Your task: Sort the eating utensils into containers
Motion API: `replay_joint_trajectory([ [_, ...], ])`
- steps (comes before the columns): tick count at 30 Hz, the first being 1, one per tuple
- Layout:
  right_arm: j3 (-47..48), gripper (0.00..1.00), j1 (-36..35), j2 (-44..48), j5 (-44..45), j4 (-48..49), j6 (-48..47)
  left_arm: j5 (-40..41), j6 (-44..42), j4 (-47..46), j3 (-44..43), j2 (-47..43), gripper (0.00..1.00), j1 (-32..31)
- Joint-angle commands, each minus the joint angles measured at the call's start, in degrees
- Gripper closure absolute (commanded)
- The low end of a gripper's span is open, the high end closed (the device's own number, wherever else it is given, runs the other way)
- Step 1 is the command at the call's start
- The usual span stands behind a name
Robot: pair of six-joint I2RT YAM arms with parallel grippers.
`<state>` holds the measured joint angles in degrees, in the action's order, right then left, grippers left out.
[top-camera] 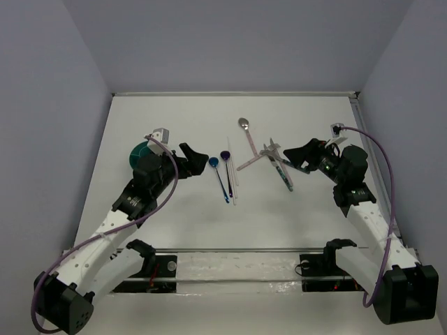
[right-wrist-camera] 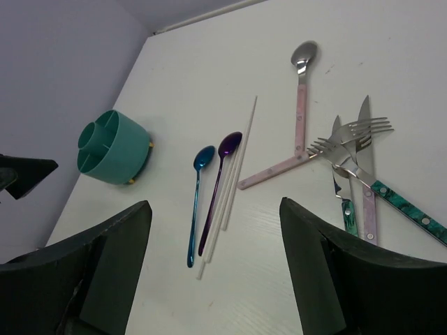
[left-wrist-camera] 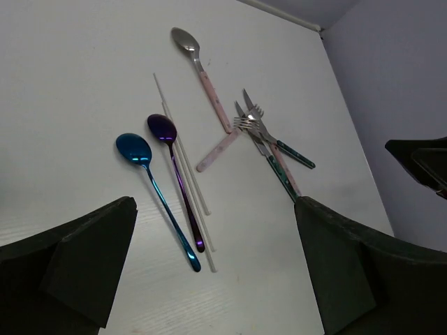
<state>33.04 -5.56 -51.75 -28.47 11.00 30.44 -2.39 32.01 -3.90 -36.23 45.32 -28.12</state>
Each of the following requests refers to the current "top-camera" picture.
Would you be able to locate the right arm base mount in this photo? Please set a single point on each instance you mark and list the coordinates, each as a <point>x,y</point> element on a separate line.
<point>320,272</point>

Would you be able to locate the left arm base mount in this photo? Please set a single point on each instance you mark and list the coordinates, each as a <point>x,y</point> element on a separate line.
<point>156,275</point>

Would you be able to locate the teal utensil holder cup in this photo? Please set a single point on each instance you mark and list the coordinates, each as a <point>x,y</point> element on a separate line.
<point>139,151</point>

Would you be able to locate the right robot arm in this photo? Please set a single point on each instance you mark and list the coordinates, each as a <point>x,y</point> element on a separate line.
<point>395,283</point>

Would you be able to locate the green handled fork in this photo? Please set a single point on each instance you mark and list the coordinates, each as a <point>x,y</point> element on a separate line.
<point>280,170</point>

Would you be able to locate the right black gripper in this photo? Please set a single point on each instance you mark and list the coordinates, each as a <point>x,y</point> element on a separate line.
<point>311,152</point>

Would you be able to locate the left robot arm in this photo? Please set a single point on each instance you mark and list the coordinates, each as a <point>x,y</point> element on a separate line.
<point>65,295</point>

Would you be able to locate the silver spoon pink handle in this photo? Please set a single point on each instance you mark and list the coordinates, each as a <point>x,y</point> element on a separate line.
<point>244,124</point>

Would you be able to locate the pink handled fork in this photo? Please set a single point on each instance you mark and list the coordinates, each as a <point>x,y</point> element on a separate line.
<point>256,158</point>

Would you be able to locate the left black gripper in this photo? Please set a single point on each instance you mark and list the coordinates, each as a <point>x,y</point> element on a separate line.
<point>181,166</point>

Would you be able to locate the clear chopstick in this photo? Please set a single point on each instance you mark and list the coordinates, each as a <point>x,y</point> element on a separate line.
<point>232,178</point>
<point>234,174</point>

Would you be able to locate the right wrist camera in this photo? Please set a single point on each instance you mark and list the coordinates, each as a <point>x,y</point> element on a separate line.
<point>338,134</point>

